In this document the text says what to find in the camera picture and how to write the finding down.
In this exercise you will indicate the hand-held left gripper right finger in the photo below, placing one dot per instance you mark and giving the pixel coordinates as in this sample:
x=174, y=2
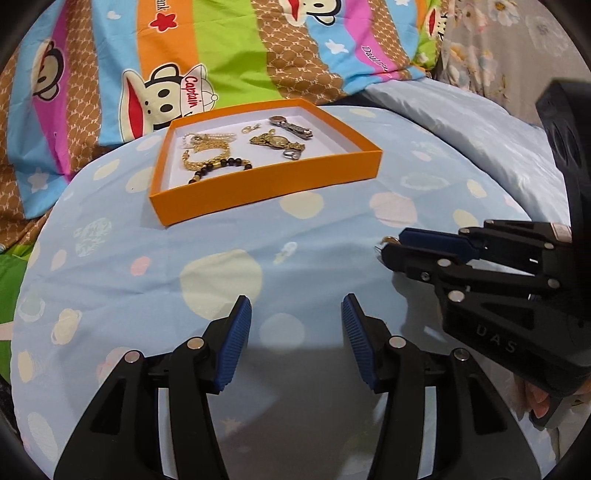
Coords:
x=360, y=341

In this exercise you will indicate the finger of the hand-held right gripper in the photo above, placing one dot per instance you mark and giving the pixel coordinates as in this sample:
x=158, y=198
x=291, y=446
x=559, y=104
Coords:
x=429, y=240
x=415, y=264

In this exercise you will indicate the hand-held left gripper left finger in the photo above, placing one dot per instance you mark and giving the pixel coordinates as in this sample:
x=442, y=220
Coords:
x=233, y=341

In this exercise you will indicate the small hoop earring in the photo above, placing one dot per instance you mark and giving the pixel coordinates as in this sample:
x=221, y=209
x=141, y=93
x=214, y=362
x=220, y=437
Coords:
x=391, y=238

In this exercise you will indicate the orange cardboard box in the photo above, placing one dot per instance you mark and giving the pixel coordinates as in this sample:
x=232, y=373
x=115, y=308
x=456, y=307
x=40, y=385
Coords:
x=258, y=189

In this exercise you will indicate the silver wristwatch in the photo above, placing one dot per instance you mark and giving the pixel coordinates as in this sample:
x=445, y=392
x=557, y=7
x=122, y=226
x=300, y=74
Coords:
x=295, y=127

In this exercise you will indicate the gold wristwatch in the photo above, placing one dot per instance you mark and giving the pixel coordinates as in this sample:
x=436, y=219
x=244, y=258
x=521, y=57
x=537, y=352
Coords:
x=272, y=141

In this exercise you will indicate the gold bangle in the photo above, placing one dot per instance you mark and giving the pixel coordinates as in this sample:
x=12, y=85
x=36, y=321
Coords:
x=191, y=159

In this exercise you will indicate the gold pearl drop earring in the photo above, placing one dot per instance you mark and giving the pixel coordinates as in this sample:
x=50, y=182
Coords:
x=244, y=130

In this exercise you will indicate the person's right hand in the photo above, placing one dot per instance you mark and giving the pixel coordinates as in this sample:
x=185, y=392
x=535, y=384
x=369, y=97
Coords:
x=538, y=400

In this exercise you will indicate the light blue quilt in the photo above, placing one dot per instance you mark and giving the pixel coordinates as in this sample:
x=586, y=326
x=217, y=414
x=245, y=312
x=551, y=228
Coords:
x=461, y=120

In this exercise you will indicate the grey floral cloth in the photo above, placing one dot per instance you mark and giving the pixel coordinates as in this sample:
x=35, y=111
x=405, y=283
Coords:
x=498, y=46

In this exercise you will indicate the green cloth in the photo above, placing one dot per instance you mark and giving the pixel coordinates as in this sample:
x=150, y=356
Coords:
x=14, y=286

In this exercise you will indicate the striped monkey print blanket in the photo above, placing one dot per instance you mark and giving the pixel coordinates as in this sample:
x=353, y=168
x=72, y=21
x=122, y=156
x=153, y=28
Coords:
x=231, y=46

